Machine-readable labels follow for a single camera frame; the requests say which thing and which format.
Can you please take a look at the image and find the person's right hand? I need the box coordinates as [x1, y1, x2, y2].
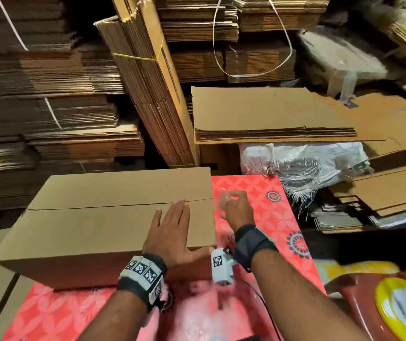
[219, 189, 256, 233]

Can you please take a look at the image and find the person's left hand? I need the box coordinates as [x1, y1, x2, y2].
[142, 200, 216, 270]

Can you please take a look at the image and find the clear packing tape strip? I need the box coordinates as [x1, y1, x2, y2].
[219, 187, 238, 212]

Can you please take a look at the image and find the dark brown cardboard box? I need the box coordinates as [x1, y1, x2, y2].
[199, 143, 243, 175]

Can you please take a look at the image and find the low pile of cardboard sheets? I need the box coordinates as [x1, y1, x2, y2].
[309, 161, 406, 233]

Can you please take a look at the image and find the yellow-tied cardboard bundle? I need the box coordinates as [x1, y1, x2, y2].
[94, 0, 200, 168]

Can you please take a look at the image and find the wall of cardboard stacks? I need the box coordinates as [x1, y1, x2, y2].
[0, 0, 406, 210]

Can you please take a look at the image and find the person's right forearm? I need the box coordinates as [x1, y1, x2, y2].
[249, 248, 371, 341]

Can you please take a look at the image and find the person's left forearm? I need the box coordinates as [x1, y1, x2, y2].
[77, 289, 150, 341]

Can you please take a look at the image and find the white woven sack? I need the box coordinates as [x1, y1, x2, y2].
[240, 142, 374, 205]

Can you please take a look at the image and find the red patterned table cloth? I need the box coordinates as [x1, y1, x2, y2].
[3, 174, 328, 341]

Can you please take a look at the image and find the white plastic sack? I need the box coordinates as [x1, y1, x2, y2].
[299, 28, 390, 102]

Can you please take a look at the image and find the yellow round disc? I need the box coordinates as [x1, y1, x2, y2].
[375, 277, 406, 341]

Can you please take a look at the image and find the black right wrist strap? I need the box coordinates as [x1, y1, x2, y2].
[233, 224, 280, 273]

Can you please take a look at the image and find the black wrist strap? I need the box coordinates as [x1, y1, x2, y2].
[116, 253, 168, 312]
[233, 224, 280, 273]

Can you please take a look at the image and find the black left wrist strap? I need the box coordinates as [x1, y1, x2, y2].
[116, 253, 168, 312]

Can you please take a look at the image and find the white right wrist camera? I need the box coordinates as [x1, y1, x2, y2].
[211, 246, 238, 286]

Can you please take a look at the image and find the white plastic strap loop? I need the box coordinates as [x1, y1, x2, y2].
[212, 0, 295, 79]

